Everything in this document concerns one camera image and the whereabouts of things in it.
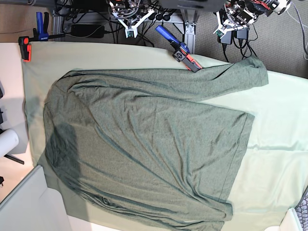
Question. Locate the green T-shirt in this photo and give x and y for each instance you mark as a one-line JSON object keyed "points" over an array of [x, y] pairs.
{"points": [[142, 144]]}

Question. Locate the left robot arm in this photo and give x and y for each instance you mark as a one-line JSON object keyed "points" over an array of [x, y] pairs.
{"points": [[240, 14]]}

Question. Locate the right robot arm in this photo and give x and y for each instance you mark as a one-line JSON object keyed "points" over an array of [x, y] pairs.
{"points": [[130, 12]]}

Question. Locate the blue orange clamp at centre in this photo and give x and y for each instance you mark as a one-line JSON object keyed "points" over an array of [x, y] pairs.
{"points": [[181, 52]]}

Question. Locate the black power adapter brick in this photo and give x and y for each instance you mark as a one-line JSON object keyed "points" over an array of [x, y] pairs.
{"points": [[226, 39]]}

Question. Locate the white cylinder on stand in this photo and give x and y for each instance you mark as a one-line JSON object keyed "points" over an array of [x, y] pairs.
{"points": [[8, 141]]}

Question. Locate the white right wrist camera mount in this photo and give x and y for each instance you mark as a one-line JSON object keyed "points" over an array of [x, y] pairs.
{"points": [[131, 30]]}

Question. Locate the aluminium frame post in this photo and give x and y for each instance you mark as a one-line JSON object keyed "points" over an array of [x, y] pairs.
{"points": [[190, 20]]}

